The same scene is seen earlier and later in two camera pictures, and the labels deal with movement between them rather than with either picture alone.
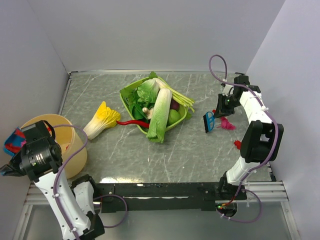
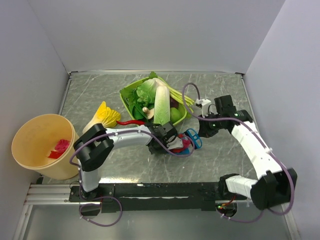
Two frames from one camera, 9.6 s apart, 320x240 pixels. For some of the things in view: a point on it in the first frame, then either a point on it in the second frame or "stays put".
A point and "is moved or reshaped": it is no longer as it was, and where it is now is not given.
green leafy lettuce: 144,94 stays put
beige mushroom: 149,112 stays put
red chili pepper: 138,122 stays put
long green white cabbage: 158,126 stays put
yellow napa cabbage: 106,118 stays put
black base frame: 159,197 stays put
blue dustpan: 14,139 -> 185,149
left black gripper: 12,168 -> 152,149
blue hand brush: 209,118 is moved or reshaped
